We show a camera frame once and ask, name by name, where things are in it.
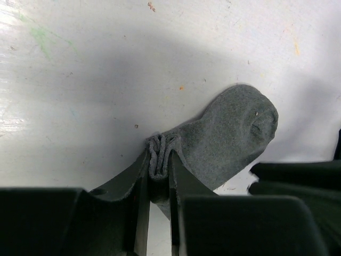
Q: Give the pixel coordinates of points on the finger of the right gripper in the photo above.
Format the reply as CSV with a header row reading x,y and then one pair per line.
x,y
323,203
299,173

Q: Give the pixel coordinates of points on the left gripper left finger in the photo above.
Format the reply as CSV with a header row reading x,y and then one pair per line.
x,y
127,194

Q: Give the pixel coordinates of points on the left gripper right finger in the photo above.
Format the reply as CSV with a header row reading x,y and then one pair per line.
x,y
187,196

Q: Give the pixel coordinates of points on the grey sock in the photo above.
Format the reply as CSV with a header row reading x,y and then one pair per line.
x,y
233,131

